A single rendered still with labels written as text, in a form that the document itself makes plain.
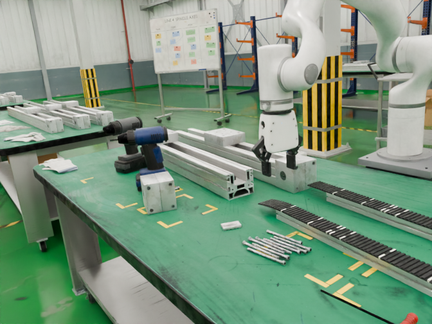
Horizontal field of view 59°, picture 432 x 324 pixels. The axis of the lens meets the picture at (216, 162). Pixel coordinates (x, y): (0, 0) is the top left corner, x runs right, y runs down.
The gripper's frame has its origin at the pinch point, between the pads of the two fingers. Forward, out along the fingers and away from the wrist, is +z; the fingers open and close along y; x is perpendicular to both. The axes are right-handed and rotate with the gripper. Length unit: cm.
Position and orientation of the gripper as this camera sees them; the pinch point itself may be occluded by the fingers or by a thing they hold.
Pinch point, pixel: (279, 168)
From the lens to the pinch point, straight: 103.3
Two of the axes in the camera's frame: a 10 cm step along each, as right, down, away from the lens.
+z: 0.8, 9.6, 2.7
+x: -5.2, -1.9, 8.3
